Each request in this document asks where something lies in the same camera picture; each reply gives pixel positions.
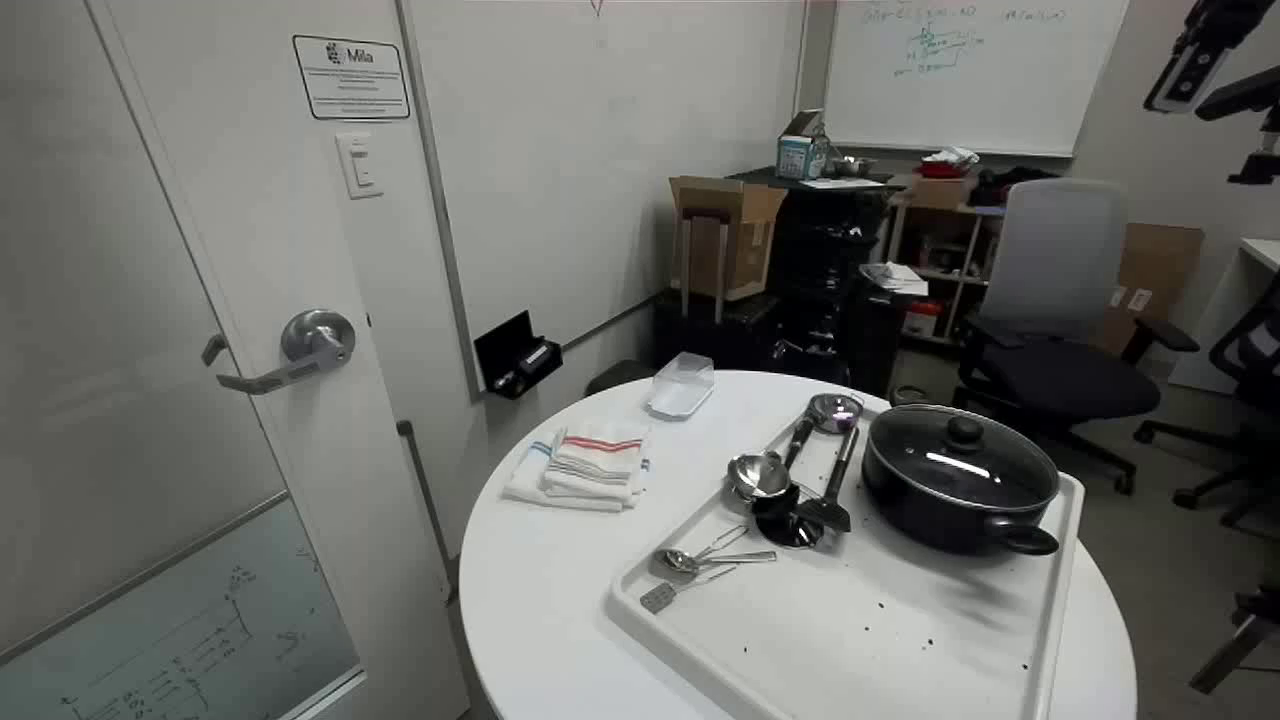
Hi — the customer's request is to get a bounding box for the black ladle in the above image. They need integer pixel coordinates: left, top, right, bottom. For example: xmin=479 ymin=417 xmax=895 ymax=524
xmin=751 ymin=422 xmax=826 ymax=548

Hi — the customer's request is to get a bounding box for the cardboard box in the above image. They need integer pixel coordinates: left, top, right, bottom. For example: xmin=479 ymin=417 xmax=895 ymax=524
xmin=674 ymin=175 xmax=785 ymax=303

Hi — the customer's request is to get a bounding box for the folded white red cloth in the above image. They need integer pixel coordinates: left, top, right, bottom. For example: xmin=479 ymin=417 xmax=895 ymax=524
xmin=504 ymin=422 xmax=650 ymax=512

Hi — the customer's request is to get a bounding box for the steel ladle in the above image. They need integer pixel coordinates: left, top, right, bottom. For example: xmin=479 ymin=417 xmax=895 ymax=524
xmin=724 ymin=420 xmax=805 ymax=505

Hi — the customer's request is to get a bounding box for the wall whiteboard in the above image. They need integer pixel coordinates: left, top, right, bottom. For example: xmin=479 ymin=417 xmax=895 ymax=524
xmin=826 ymin=0 xmax=1128 ymax=156

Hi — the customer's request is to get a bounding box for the glass pot lid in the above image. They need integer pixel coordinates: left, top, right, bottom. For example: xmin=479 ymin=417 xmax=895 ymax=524
xmin=863 ymin=402 xmax=1062 ymax=512

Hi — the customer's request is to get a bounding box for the black marker tray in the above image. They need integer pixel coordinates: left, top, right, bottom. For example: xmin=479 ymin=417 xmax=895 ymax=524
xmin=476 ymin=313 xmax=564 ymax=400

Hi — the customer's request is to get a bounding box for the grey black office chair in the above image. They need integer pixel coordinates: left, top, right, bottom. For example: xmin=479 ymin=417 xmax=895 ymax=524
xmin=953 ymin=178 xmax=1198 ymax=495

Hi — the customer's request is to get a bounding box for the white plastic tray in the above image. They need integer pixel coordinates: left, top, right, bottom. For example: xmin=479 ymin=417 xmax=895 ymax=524
xmin=605 ymin=480 xmax=1085 ymax=720

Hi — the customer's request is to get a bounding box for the black cooking pot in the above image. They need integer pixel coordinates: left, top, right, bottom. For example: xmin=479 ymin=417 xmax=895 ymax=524
xmin=855 ymin=400 xmax=1070 ymax=558

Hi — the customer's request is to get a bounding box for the silver door handle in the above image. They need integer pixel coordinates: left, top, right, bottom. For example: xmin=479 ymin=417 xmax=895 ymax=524
xmin=216 ymin=309 xmax=357 ymax=394

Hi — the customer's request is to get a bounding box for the white light switch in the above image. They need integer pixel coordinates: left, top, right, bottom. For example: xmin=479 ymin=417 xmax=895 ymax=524
xmin=335 ymin=130 xmax=381 ymax=198

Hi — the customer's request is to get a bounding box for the white door sign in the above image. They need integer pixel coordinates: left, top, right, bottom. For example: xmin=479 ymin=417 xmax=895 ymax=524
xmin=293 ymin=37 xmax=413 ymax=119

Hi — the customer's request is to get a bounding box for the steel strainer spoon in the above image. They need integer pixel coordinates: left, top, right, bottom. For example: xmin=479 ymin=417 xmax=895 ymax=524
xmin=785 ymin=392 xmax=863 ymax=462

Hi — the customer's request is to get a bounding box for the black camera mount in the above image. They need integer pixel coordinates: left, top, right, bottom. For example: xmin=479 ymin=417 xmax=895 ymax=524
xmin=1142 ymin=0 xmax=1280 ymax=186

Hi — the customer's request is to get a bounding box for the small metal spoon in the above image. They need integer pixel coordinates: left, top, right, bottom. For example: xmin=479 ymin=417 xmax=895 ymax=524
xmin=650 ymin=548 xmax=776 ymax=579

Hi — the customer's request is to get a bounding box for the black shelf unit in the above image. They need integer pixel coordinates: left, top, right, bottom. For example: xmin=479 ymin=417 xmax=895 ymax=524
xmin=770 ymin=178 xmax=890 ymax=382

